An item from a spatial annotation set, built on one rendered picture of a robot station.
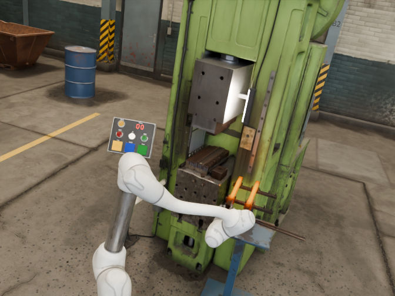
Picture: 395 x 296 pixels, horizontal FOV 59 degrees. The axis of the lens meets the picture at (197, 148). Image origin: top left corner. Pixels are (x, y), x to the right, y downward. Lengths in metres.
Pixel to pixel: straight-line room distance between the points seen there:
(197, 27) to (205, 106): 0.57
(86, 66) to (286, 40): 5.07
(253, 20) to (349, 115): 6.30
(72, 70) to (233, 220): 5.67
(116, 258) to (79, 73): 5.40
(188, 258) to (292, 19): 2.06
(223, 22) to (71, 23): 7.90
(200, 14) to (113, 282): 1.86
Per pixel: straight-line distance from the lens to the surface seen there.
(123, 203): 1.81
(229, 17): 2.62
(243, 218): 1.84
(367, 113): 8.67
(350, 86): 8.49
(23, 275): 3.21
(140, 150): 2.80
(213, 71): 2.53
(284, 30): 2.49
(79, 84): 7.12
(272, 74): 2.52
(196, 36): 2.73
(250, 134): 2.64
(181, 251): 3.17
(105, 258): 1.99
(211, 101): 2.56
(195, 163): 2.77
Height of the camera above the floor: 2.20
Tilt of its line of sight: 24 degrees down
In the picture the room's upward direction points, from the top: 10 degrees clockwise
